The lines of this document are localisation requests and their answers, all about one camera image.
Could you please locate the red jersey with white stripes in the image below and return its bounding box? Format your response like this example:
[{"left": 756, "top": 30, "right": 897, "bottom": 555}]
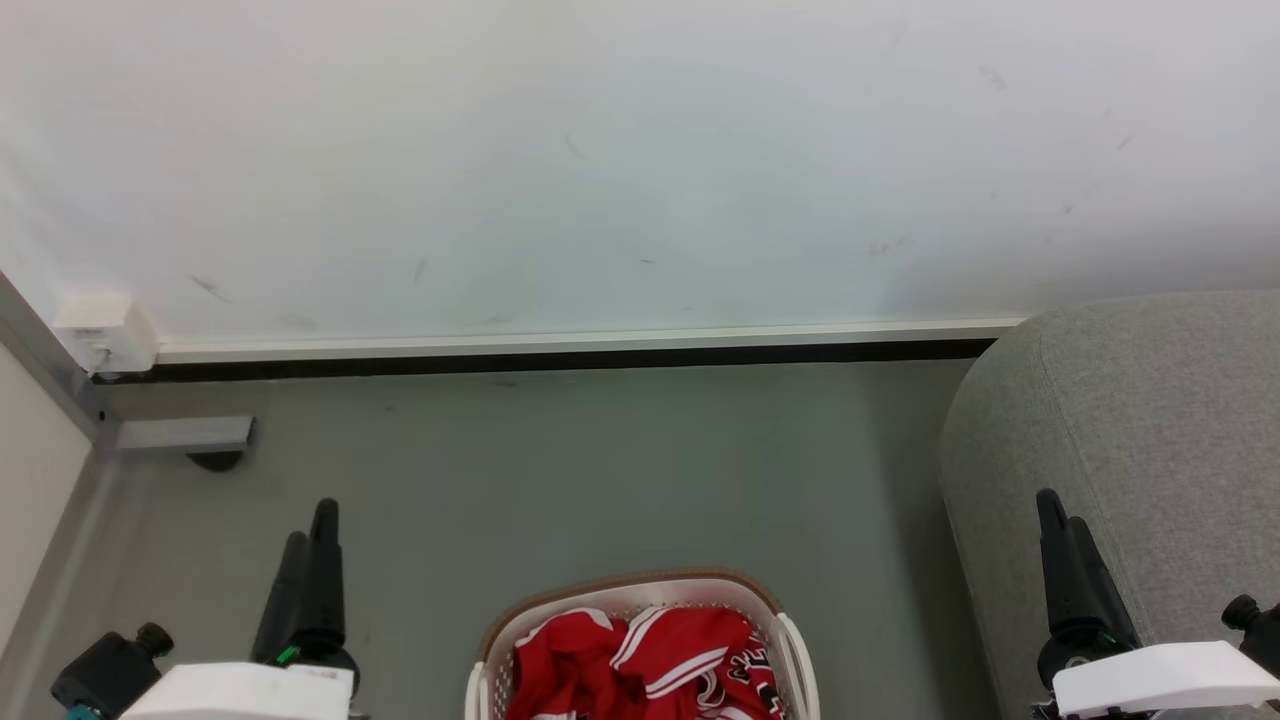
[{"left": 610, "top": 604, "right": 785, "bottom": 720}]

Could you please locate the white plastic laundry basket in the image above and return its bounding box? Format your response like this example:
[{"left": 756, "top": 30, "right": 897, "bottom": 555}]
[{"left": 464, "top": 570, "right": 822, "bottom": 720}]

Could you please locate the white wall junction box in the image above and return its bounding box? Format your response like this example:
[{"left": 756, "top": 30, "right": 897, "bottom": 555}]
[{"left": 52, "top": 291, "right": 161, "bottom": 377}]

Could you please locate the grey metal framed partition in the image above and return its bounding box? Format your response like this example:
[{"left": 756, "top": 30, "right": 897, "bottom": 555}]
[{"left": 0, "top": 270, "right": 123, "bottom": 720}]

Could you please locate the grey metal partition foot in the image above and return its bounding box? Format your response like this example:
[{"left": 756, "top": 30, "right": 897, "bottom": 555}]
[{"left": 113, "top": 415, "right": 257, "bottom": 473}]

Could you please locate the grey fabric sofa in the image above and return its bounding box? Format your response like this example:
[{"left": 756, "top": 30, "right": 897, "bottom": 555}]
[{"left": 937, "top": 291, "right": 1280, "bottom": 720}]

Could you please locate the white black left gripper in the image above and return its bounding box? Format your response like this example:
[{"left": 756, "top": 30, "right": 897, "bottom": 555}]
[{"left": 118, "top": 498, "right": 362, "bottom": 720}]

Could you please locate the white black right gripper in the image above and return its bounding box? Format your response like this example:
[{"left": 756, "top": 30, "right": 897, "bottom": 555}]
[{"left": 1035, "top": 488, "right": 1280, "bottom": 720}]

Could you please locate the white wall baseboard strip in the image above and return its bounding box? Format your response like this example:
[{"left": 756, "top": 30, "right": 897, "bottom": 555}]
[{"left": 155, "top": 317, "right": 1031, "bottom": 365}]

